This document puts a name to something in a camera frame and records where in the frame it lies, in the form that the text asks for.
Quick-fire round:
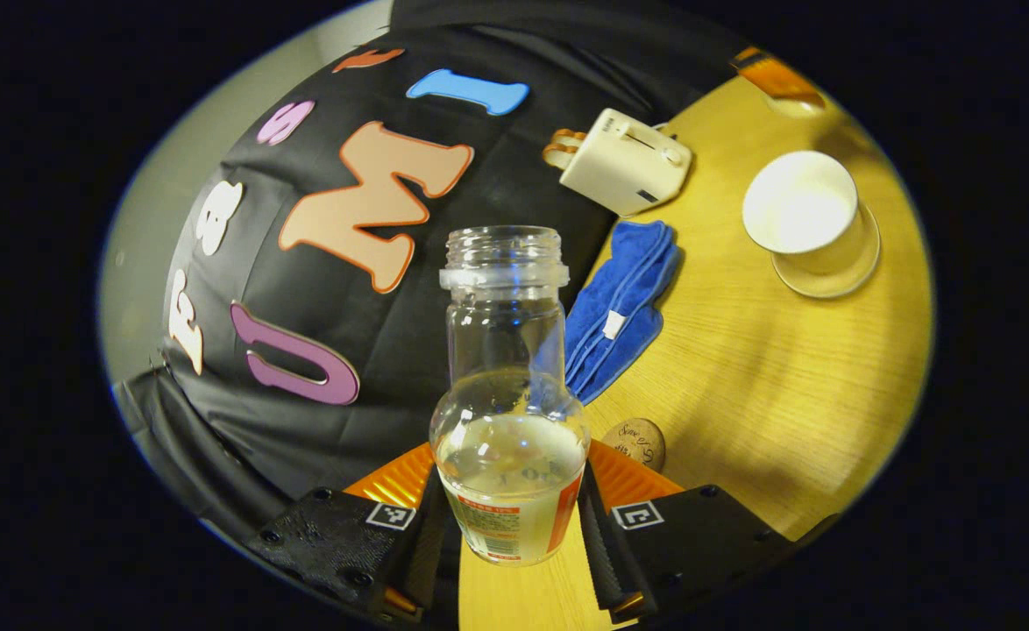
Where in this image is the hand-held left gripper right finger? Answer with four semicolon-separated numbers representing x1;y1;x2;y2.
576;436;798;627

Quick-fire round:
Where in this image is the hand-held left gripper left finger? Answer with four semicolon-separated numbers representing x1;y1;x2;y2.
245;441;452;625

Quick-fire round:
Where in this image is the round brown coaster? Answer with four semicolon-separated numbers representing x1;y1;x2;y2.
600;418;667;472

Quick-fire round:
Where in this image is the clear glass water bottle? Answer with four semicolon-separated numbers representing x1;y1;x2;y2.
429;225;592;567

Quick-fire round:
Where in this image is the cream porcelain teacup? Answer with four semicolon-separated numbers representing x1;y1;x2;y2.
742;150;867;280

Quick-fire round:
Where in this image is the black backdrop cloth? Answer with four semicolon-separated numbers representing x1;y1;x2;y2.
111;0;748;549

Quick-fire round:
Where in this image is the cream toaster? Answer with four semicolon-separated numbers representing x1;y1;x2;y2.
558;108;693;218

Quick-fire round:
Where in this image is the cream saucer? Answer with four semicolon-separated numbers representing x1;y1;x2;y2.
771;203;882;300

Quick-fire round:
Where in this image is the blue towel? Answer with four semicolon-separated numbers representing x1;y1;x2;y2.
563;220;683;406

